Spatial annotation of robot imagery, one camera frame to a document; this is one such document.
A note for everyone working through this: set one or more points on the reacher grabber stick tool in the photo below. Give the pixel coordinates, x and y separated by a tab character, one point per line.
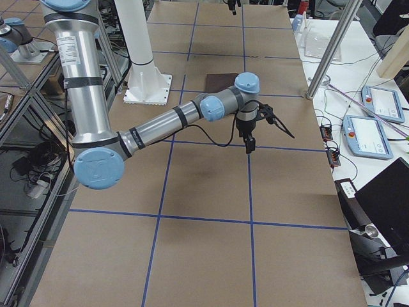
363	107

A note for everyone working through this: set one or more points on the black relay board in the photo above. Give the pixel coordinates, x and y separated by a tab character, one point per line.
333	157
326	132

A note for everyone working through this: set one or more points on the blue teach pendant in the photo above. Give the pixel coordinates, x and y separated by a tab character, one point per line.
365	137
383	102

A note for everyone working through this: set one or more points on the brown t-shirt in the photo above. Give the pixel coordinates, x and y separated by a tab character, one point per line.
217	82

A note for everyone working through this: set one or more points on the black monitor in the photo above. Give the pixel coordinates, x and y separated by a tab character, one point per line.
385	201

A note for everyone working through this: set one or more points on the clear plastic bag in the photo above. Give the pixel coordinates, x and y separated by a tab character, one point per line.
314	42

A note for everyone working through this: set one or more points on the far blue teach pendant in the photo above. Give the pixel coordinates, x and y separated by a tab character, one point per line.
383	102

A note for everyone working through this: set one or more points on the near blue teach pendant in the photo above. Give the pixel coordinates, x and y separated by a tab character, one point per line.
365	137

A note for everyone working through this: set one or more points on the aluminium frame post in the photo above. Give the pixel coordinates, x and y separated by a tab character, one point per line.
342	26

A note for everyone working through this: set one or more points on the red bottle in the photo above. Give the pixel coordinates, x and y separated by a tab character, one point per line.
303	7

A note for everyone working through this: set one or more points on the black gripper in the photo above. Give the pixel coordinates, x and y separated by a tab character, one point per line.
246	128
232	4

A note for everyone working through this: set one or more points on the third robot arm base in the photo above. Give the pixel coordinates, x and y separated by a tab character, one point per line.
18	42

